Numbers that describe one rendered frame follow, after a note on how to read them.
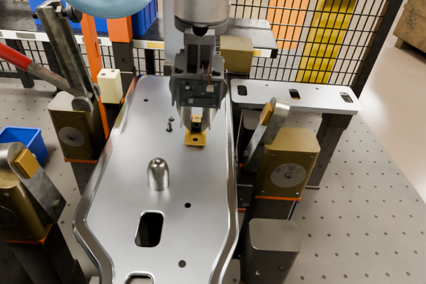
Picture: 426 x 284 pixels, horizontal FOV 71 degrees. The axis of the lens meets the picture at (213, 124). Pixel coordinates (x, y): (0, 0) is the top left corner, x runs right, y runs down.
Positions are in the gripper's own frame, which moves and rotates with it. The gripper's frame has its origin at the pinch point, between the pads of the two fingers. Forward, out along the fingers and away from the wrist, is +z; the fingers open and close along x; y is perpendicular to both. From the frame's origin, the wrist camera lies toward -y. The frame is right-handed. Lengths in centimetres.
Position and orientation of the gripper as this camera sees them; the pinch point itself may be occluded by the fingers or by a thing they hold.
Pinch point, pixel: (196, 122)
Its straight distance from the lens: 54.2
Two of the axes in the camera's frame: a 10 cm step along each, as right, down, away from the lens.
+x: 10.0, 0.7, 0.4
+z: -0.7, 7.6, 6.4
